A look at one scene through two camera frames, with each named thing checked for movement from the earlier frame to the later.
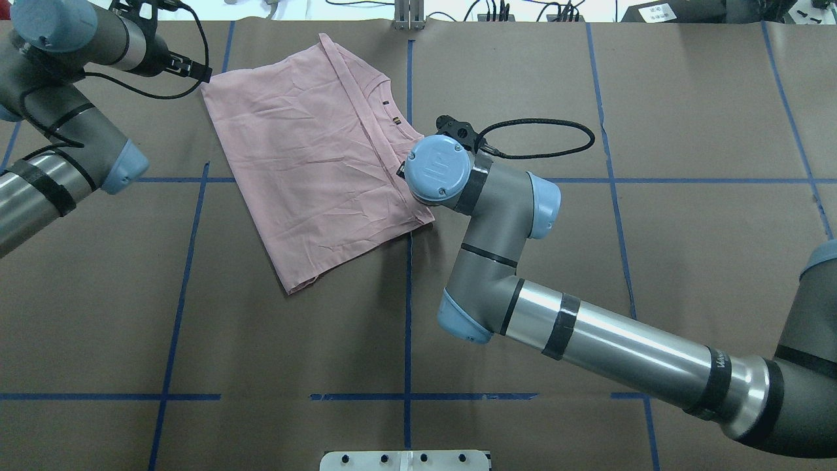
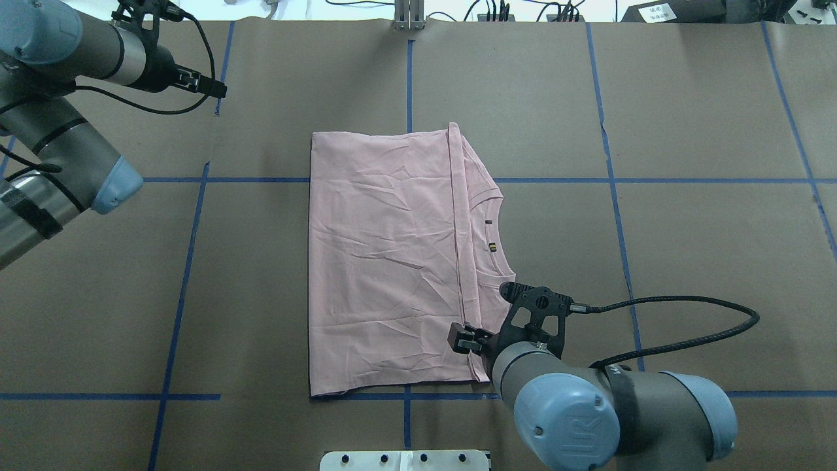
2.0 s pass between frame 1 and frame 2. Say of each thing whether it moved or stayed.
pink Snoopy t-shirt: moved
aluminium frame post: stayed
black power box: stayed
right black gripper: moved
